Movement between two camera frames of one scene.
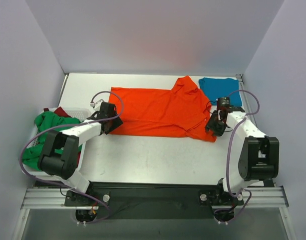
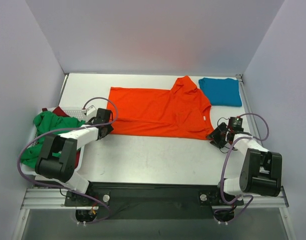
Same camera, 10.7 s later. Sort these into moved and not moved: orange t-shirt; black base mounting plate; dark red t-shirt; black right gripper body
Moved: black right gripper body
Not moved: black base mounting plate; dark red t-shirt; orange t-shirt
